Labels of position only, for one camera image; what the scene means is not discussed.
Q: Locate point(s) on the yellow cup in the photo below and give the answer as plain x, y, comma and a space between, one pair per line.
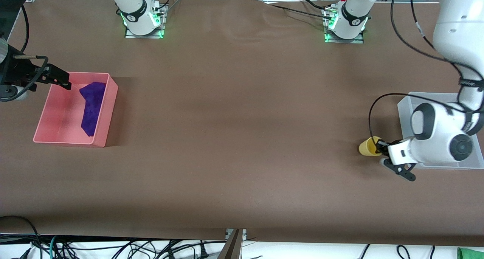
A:
365, 147

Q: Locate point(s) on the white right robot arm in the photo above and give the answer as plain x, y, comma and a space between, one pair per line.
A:
134, 9

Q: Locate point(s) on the clear plastic bin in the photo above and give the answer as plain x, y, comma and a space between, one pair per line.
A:
405, 109

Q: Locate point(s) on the pink plastic box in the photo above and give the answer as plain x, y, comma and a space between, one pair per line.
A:
60, 115

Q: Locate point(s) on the purple cloth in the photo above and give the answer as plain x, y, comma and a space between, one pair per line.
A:
90, 107

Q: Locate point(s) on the grey table divider post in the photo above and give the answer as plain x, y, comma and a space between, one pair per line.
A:
231, 245

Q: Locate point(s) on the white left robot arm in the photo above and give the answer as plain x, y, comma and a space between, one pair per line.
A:
453, 32

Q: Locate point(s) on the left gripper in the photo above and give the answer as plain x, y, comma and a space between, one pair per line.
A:
382, 146

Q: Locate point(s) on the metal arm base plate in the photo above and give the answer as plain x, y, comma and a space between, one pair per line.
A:
130, 34
357, 41

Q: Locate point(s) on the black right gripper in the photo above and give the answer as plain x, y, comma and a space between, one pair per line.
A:
19, 70

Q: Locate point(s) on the green object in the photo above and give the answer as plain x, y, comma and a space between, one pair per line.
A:
470, 253

